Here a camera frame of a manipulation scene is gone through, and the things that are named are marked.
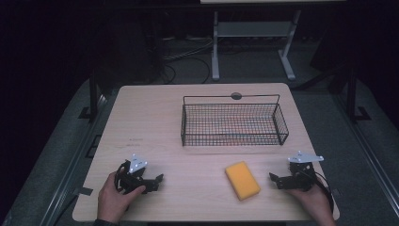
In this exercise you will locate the yellow sponge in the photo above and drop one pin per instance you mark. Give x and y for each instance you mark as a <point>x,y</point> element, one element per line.
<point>242,180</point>

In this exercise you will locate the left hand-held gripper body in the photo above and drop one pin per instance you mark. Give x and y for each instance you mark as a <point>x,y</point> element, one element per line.
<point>133,175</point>

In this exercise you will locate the person's left hand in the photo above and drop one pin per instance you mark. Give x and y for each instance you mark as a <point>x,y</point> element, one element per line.
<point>113,201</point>

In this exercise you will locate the round black table grommet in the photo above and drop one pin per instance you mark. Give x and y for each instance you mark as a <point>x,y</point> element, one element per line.
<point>236,96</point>

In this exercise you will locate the person's dark sleeve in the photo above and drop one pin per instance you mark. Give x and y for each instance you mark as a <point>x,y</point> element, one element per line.
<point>105,222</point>

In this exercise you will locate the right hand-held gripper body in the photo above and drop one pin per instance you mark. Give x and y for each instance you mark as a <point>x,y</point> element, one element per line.
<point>301,175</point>

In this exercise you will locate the grey tape piece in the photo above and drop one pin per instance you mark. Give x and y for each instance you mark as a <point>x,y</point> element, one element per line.
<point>84,190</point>

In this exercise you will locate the white metal desk frame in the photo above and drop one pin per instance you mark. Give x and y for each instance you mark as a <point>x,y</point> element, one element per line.
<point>252,29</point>

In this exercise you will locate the person's right hand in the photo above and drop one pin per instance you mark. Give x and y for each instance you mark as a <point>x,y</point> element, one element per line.
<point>313,204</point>

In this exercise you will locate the black metal stand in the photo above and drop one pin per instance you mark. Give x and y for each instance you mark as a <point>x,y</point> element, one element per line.
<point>353,94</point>
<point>93,94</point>

